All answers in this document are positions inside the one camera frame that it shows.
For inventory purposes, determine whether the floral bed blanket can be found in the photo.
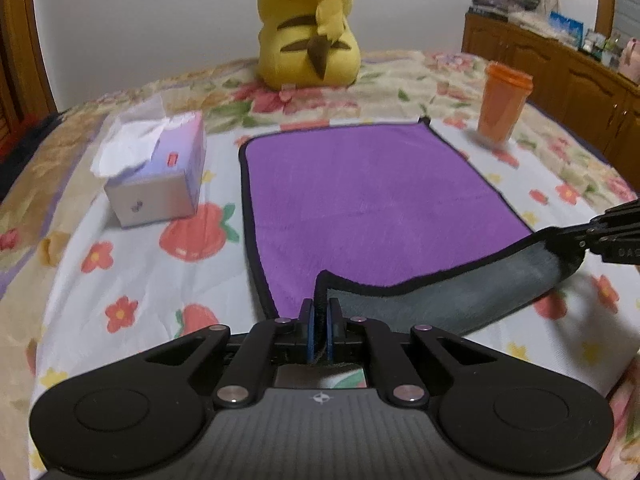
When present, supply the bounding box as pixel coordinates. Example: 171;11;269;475
0;49;640;480

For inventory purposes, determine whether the yellow Pikachu plush toy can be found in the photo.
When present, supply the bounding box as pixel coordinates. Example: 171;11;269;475
257;0;361;91

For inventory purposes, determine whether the purple and grey towel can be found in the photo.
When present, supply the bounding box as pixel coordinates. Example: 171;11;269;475
239;119;585;335

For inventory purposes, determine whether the wooden sideboard cabinet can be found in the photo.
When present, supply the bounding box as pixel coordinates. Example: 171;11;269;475
462;12;639;190

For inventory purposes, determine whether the purple tissue box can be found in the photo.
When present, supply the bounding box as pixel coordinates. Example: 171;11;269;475
91;94;206;228

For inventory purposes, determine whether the white strawberry print sheet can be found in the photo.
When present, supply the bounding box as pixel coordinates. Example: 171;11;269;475
29;116;640;480

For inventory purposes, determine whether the wooden slatted wardrobe door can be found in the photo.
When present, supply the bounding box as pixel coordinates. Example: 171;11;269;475
1;0;56;158

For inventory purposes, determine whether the blue picture box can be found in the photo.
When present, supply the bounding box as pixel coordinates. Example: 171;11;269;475
548;12;584;49

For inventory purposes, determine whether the orange lidded cup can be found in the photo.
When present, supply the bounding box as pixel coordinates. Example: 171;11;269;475
477;62;534;145

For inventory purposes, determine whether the pink bag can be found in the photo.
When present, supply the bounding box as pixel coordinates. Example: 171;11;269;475
618;38;640;84

